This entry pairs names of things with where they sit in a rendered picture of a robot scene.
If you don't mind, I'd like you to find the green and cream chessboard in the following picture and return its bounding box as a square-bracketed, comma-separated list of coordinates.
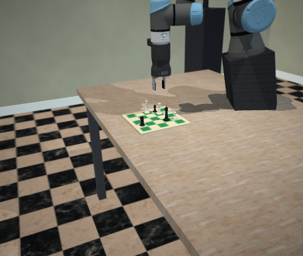
[122, 107, 190, 135]

